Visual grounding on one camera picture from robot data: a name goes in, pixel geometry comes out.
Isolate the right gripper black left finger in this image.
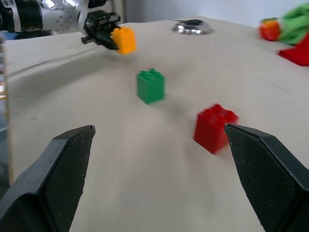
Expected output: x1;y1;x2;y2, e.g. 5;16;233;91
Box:
0;125;96;232

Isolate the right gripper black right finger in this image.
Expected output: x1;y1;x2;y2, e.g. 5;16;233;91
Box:
224;123;309;232

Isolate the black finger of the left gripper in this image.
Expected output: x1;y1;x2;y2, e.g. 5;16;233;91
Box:
93;33;119;51

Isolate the orange toy brick cube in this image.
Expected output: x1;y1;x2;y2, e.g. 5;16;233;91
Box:
110;25;137;55

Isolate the green toy brick cube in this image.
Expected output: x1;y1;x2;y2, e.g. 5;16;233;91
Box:
136;68;166;105

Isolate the red toy brick cube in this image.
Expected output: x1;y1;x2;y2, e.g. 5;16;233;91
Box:
193;103;239;155

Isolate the silver metal bowl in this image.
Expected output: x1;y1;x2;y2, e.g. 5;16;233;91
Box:
171;19;215;36

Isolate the red cloth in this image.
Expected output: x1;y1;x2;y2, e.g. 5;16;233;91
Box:
278;32;309;67

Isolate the red orange toy fruit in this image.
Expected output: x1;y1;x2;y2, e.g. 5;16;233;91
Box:
258;17;282;42

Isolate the green and orange plush toy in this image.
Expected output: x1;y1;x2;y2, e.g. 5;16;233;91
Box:
277;1;309;46

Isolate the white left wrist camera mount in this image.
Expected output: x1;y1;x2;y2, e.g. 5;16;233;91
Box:
77;0;91;28

